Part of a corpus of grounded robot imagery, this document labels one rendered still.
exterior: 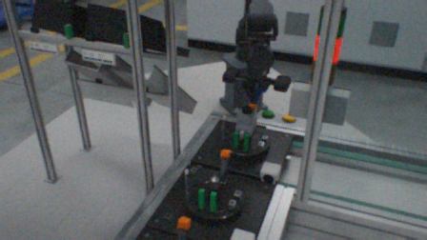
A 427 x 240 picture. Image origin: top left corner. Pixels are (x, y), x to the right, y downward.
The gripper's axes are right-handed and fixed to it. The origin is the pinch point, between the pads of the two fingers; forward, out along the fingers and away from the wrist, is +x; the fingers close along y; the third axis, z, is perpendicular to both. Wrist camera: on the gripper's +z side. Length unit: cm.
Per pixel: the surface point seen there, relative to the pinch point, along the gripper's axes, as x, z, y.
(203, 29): 88, 296, 134
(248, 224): 12.0, -37.6, -9.5
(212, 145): 12.3, -11.3, 9.0
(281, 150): 12.3, -6.8, -10.4
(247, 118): 1.3, -11.1, -1.0
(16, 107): 111, 117, 228
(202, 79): 24, 52, 37
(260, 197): 12.1, -28.1, -9.9
